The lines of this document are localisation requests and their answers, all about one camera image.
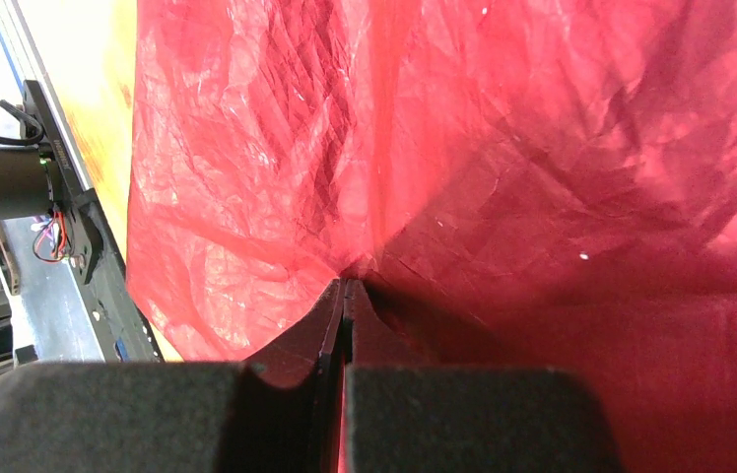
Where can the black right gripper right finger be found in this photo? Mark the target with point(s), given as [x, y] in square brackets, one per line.
[404, 414]

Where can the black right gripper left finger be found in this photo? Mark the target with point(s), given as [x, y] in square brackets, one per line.
[276, 411]

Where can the dark red wrapping paper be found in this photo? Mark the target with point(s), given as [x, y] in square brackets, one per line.
[530, 182]

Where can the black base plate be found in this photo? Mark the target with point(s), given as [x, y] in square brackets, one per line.
[97, 265]

